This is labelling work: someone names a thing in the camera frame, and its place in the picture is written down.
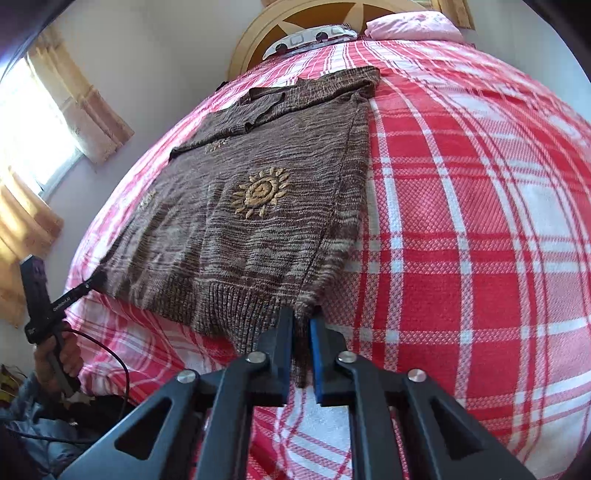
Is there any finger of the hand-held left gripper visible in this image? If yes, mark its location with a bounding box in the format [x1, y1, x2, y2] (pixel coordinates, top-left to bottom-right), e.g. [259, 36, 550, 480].
[48, 271, 108, 319]

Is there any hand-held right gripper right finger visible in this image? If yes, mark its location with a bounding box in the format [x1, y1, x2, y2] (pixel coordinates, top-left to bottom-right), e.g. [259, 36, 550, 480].
[309, 315, 539, 480]

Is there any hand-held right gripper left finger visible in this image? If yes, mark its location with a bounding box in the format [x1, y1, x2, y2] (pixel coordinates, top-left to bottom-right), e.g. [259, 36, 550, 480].
[60, 307, 296, 480]

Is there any brown knit sweater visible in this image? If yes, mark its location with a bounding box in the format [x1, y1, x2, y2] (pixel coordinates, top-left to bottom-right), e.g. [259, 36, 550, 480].
[97, 65, 382, 388]

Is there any person's left hand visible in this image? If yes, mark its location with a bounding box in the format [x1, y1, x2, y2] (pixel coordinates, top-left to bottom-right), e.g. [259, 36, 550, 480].
[34, 323, 85, 385]

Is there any yellow curtain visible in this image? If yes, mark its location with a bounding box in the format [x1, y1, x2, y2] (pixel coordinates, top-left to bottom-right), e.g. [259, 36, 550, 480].
[0, 168, 64, 324]
[431, 0, 476, 31]
[28, 25, 134, 164]

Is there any window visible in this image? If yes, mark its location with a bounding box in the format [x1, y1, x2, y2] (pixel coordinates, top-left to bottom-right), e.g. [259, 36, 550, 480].
[0, 55, 86, 199]

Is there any red plaid bed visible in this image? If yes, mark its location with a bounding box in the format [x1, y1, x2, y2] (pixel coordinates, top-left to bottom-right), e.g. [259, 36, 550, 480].
[65, 34, 591, 480]

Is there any cream wooden headboard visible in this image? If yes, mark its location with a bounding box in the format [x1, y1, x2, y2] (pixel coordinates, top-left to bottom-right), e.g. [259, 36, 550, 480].
[228, 0, 432, 79]

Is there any white patterned pillow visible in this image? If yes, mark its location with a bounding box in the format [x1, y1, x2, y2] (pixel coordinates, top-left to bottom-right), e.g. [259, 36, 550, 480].
[262, 24, 360, 60]

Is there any pink pillow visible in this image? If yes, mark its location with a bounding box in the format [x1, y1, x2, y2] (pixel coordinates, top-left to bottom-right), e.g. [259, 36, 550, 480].
[365, 11, 462, 42]

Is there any black cable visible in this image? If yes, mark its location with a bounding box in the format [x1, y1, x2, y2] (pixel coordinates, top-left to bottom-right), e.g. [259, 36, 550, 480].
[0, 328, 131, 444]

